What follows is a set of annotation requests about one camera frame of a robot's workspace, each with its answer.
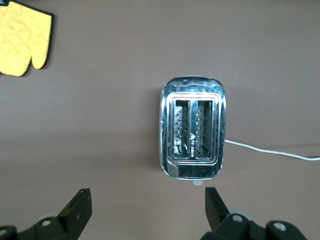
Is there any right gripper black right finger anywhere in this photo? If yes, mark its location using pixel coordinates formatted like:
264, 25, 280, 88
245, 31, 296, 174
202, 187, 308, 240

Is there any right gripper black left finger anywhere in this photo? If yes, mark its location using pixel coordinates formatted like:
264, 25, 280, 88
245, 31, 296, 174
0, 188, 93, 240

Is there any chrome beige two-slot toaster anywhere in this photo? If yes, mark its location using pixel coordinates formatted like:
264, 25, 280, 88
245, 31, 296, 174
159, 74, 228, 186

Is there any yellow quilted oven mitt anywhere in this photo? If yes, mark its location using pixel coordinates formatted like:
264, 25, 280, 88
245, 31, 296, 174
0, 0, 55, 77
0, 0, 11, 28

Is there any white toaster power cable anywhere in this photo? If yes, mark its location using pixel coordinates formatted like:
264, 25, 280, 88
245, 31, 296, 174
224, 139, 320, 161

